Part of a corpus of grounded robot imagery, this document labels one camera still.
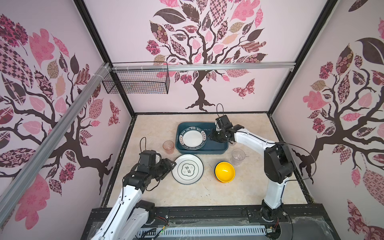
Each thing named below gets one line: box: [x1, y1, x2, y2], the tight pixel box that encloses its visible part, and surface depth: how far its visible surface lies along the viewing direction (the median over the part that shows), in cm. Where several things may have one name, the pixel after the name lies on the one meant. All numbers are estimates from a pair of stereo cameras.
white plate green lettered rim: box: [179, 126, 207, 151], surface depth 106 cm
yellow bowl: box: [215, 161, 236, 183], surface depth 83 cm
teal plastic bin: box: [175, 122, 229, 155], surface depth 99 cm
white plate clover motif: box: [171, 154, 204, 185], surface depth 90 cm
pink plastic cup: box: [162, 140, 175, 155], surface depth 97 cm
